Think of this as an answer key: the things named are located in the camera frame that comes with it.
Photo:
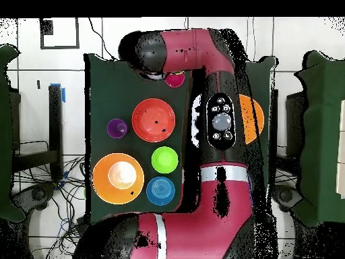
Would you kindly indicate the green plastic bowl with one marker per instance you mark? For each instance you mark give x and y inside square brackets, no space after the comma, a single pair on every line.
[164,159]

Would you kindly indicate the pink plastic cup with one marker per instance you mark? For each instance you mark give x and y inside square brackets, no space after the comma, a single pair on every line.
[175,81]

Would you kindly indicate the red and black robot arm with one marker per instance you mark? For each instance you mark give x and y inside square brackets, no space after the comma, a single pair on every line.
[210,210]

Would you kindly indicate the red plastic bowl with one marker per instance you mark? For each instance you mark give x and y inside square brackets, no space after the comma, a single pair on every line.
[153,120]

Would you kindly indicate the blue plastic bowl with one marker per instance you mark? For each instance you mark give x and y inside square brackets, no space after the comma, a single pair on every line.
[160,191]

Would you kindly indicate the purple plastic cup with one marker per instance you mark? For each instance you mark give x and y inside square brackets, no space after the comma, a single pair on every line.
[117,128]

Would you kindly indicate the large orange plastic bowl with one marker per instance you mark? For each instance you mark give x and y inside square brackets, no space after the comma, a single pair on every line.
[118,194]
[254,121]

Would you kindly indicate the dark green table cloth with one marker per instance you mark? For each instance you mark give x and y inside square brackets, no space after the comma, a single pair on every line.
[113,89]

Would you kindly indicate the black office chair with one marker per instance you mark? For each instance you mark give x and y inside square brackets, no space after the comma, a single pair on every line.
[35,197]
[285,195]

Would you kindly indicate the green cloth covered table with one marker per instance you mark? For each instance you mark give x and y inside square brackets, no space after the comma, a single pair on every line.
[323,135]
[5,188]

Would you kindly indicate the black metal post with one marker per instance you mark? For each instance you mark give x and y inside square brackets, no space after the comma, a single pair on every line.
[275,121]

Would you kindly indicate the black metal frame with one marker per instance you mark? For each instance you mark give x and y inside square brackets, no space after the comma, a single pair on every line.
[55,129]

